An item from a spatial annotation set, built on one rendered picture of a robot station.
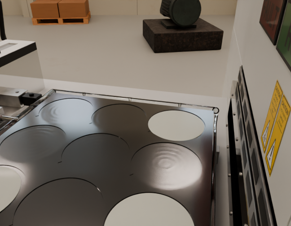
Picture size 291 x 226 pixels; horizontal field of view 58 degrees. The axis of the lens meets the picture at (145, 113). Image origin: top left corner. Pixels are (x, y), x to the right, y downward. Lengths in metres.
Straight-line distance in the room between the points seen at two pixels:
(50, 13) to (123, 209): 5.72
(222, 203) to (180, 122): 0.15
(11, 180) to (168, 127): 0.25
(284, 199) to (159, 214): 0.15
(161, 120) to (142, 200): 0.19
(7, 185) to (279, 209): 0.31
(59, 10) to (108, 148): 5.57
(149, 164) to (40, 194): 0.15
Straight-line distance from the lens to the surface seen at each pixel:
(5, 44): 0.81
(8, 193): 0.38
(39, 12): 6.02
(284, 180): 0.23
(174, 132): 0.45
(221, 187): 0.48
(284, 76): 0.26
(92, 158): 0.40
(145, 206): 0.33
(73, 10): 5.88
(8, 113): 0.61
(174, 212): 0.33
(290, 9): 0.27
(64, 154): 0.42
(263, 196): 0.27
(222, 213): 0.44
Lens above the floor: 1.15
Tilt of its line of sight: 30 degrees down
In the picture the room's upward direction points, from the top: straight up
